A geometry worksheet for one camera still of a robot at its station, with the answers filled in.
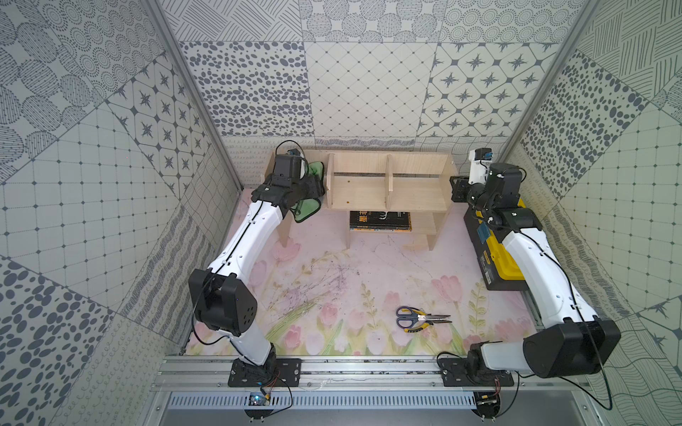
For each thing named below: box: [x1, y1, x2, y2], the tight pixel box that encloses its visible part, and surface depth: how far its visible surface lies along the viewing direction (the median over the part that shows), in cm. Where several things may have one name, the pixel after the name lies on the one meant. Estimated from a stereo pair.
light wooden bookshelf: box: [277, 149, 455, 252], surface depth 85 cm
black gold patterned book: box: [348, 210, 413, 232], surface depth 93 cm
